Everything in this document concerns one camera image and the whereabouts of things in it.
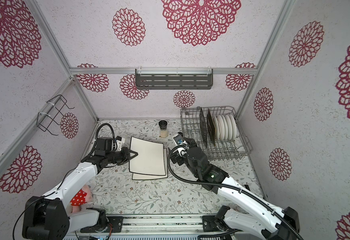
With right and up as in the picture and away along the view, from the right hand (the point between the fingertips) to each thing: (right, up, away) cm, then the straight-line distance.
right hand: (178, 141), depth 70 cm
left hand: (-22, -9, +13) cm, 27 cm away
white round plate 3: (+34, +8, +27) cm, 44 cm away
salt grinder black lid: (-9, +10, +33) cm, 36 cm away
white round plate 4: (+36, +8, +25) cm, 44 cm away
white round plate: (+25, +7, +23) cm, 35 cm away
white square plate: (-22, -22, +19) cm, 37 cm away
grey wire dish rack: (+14, +10, +47) cm, 50 cm away
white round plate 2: (+29, +8, +26) cm, 39 cm away
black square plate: (+21, +7, +22) cm, 32 cm away
